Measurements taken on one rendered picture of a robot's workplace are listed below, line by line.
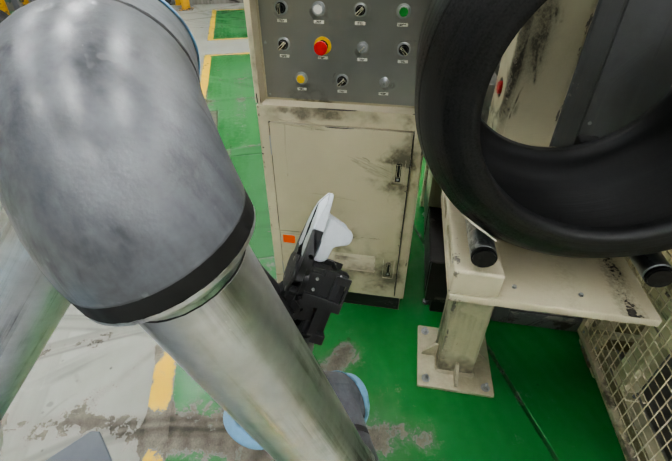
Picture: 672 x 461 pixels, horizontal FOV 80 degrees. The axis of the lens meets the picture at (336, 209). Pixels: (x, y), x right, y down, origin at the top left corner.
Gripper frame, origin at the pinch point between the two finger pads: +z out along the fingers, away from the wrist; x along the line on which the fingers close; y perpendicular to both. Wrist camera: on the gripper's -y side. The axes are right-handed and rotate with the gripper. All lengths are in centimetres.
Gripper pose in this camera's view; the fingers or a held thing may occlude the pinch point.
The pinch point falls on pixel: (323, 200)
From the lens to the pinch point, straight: 55.6
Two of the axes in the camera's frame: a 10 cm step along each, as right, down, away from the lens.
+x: 1.7, 2.1, -9.6
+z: 3.7, -9.2, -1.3
